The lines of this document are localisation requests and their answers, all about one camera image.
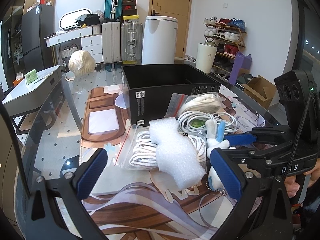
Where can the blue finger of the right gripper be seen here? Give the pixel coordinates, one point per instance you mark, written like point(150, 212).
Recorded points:
point(241, 139)
point(244, 156)

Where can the dark glass wardrobe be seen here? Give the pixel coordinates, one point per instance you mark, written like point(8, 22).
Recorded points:
point(11, 39)

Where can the silver suitcase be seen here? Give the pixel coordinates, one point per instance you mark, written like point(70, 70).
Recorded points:
point(131, 41)

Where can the white foam block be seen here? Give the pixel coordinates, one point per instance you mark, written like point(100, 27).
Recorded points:
point(175, 153)

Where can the white coffee table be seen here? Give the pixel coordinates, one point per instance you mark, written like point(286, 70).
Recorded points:
point(24, 98)

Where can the black refrigerator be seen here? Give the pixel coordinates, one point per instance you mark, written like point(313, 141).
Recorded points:
point(37, 24)

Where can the white cylindrical appliance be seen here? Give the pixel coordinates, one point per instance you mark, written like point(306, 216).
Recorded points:
point(159, 40)

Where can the open cardboard box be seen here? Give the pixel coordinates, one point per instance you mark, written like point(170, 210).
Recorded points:
point(261, 90)

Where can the wooden shoe rack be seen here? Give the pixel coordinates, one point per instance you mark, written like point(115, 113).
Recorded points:
point(228, 37)

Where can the wooden door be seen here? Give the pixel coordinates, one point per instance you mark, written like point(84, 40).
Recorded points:
point(180, 10)

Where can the oval white mirror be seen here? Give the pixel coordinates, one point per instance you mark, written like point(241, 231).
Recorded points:
point(70, 18)

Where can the white blue plush bunny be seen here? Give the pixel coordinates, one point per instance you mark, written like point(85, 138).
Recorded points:
point(215, 143)

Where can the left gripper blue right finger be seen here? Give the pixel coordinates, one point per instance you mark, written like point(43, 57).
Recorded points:
point(230, 175)

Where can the purple bag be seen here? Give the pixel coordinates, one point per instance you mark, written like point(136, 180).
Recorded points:
point(241, 61)

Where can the person's right hand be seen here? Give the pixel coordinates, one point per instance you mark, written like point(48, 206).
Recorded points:
point(292, 186)

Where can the bagged striped white socks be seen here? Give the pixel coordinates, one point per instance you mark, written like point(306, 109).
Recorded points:
point(137, 151)

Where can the teal suitcase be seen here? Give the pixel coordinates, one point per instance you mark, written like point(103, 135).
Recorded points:
point(113, 10)

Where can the cream bagged yarn bundle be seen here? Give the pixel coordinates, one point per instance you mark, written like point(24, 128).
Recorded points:
point(81, 63)

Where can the cream trash bin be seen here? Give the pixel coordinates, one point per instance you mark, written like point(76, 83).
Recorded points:
point(205, 57)

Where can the striped laundry basket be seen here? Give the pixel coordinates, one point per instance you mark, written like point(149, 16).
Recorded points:
point(67, 52)

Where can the stacked shoe boxes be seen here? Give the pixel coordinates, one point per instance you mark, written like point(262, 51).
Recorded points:
point(129, 11)

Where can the white drawer desk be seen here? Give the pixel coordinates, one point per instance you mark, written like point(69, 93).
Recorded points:
point(87, 38)

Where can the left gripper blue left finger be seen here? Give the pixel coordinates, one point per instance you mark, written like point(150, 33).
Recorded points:
point(89, 172)

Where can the white suitcase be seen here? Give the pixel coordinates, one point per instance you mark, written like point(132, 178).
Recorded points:
point(110, 32)

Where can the black cardboard box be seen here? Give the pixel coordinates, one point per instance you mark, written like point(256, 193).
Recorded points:
point(148, 88)

